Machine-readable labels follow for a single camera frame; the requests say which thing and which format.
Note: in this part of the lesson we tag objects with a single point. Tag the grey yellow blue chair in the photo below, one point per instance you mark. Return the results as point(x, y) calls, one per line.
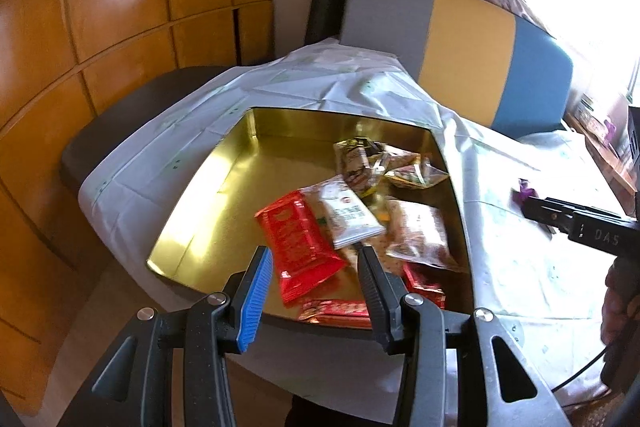
point(470, 42)

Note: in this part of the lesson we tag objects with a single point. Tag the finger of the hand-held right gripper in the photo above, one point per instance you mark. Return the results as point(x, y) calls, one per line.
point(590, 208)
point(547, 217)

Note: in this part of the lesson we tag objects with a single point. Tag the white snack packet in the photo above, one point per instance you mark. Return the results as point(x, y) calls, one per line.
point(345, 217)

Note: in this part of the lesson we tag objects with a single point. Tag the clear peanut brittle packet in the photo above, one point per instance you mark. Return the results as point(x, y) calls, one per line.
point(417, 232)

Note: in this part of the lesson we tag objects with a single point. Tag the white cloud-print tablecloth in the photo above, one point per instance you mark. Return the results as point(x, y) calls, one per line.
point(510, 267)

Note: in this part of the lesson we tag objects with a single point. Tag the person's right hand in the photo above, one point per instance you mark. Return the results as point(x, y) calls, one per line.
point(622, 307)

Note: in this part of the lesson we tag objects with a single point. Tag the purple snack packet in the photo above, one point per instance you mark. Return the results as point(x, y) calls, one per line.
point(524, 193)

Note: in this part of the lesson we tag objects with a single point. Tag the gold tin box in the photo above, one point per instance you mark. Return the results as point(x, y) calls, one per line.
point(225, 217)

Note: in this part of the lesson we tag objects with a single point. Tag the yellow-edged clear snack packet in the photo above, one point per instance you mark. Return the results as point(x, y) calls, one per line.
point(412, 174)

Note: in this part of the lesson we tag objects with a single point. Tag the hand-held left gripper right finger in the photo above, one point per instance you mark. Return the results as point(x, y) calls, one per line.
point(375, 292)

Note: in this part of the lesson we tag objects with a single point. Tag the wicker tissue box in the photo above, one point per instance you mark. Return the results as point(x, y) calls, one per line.
point(595, 124)

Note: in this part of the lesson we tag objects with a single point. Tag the wooden side table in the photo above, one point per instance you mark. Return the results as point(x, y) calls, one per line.
point(615, 172)

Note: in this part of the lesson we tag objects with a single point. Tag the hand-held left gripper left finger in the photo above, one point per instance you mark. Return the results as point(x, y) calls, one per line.
point(252, 302)

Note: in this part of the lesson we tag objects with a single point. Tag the red gold-print snack packet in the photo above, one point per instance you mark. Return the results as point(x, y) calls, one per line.
point(330, 309)

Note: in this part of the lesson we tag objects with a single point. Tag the wooden wardrobe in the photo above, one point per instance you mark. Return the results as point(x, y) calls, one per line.
point(100, 7)

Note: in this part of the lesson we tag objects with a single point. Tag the large red snack packet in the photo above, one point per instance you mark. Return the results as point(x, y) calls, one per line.
point(295, 237)

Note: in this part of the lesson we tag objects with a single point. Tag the purple bottle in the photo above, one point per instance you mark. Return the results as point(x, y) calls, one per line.
point(608, 129)

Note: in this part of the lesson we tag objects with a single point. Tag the dark brown seat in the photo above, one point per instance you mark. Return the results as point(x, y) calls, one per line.
point(125, 117)

